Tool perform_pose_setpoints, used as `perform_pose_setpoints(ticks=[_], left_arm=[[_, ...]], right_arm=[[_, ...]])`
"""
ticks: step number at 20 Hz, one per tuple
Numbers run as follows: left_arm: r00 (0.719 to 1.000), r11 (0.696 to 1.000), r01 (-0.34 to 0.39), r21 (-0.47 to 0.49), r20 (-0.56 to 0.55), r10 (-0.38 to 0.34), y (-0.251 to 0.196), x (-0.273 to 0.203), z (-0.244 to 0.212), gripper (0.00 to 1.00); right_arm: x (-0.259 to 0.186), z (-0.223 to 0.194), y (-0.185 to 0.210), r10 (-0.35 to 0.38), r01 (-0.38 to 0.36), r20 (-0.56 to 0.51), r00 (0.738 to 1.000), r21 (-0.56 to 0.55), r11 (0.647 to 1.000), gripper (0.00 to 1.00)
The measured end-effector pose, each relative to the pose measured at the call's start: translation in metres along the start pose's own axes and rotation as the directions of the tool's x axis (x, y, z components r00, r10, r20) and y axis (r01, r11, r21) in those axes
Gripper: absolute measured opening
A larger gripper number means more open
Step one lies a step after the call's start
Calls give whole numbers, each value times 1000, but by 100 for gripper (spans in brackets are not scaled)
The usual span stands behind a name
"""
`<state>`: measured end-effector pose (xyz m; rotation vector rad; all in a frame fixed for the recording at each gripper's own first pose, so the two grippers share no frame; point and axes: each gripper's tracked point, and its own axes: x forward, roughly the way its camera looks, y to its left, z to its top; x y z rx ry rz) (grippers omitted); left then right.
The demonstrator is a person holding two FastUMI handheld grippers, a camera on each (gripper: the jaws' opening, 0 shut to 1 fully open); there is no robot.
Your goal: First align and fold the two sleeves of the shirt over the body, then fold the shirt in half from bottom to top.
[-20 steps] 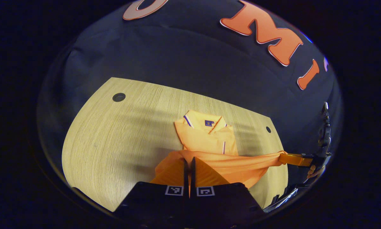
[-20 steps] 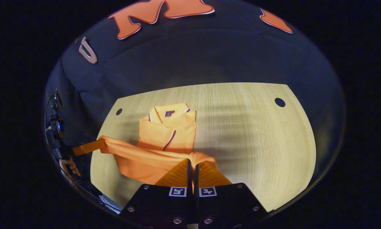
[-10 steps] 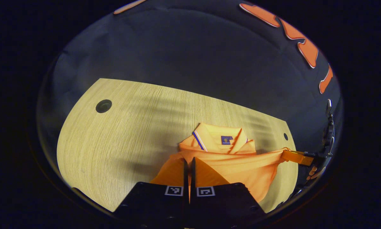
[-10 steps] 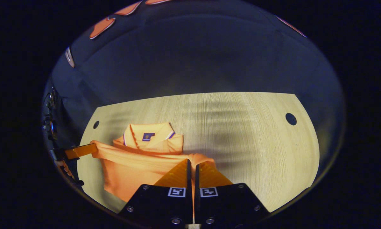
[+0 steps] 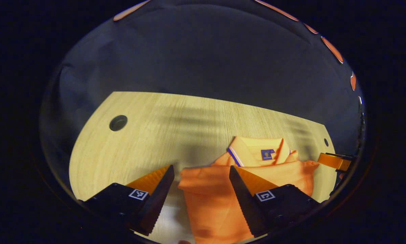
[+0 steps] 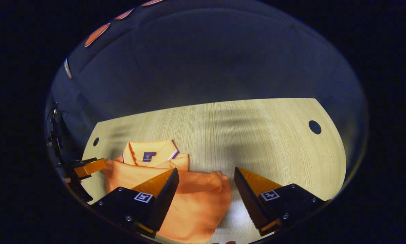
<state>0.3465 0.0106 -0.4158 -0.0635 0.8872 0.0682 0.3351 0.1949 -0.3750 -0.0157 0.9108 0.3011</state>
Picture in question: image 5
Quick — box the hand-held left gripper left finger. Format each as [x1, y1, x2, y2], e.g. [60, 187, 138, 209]
[82, 165, 175, 237]

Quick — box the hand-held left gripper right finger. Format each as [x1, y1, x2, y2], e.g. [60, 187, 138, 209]
[229, 166, 322, 238]

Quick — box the orange polo T-shirt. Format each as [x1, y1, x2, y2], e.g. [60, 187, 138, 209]
[178, 136, 320, 244]

